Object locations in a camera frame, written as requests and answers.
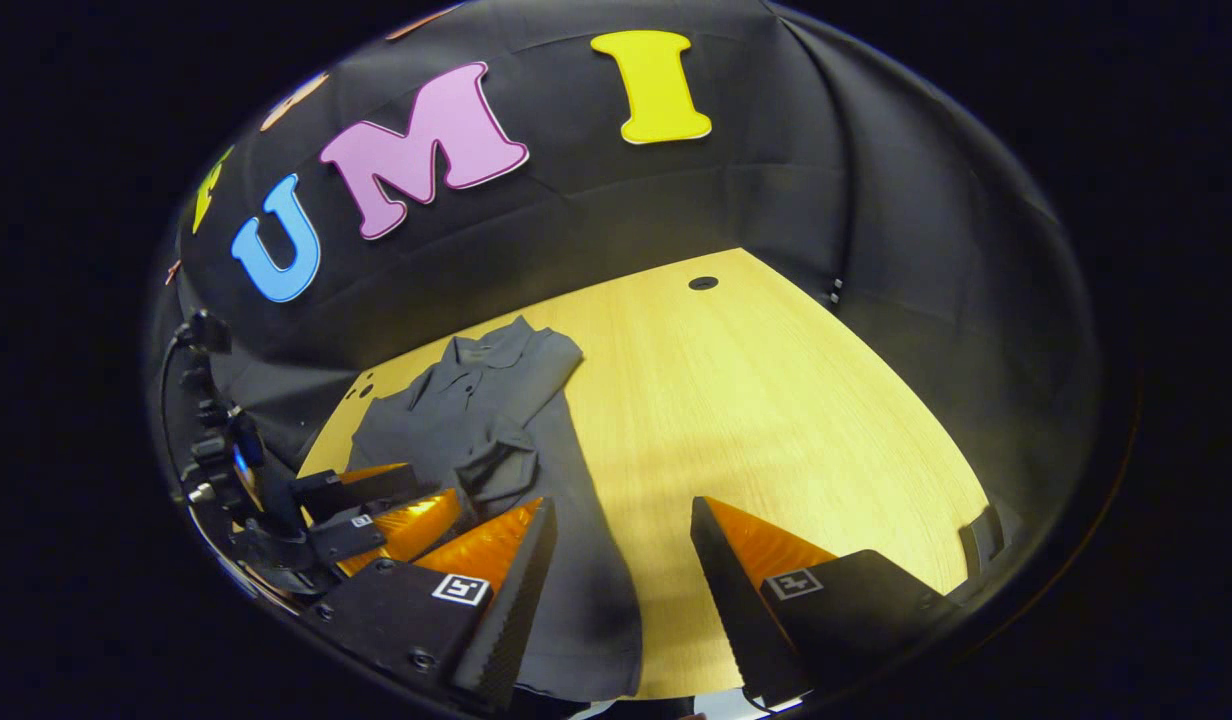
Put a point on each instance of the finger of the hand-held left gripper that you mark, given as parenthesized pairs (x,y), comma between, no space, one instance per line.
(341,535)
(346,487)

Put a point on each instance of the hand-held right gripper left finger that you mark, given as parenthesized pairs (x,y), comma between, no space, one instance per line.
(521,600)

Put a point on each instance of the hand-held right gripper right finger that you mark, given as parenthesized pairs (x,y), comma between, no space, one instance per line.
(736,620)

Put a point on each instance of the grey shirt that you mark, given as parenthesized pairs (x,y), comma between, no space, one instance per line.
(456,420)

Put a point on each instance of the copper cloth clip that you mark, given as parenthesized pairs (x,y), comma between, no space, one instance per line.
(173,271)

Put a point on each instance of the black backdrop cloth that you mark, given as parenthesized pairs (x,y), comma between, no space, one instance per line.
(776,180)

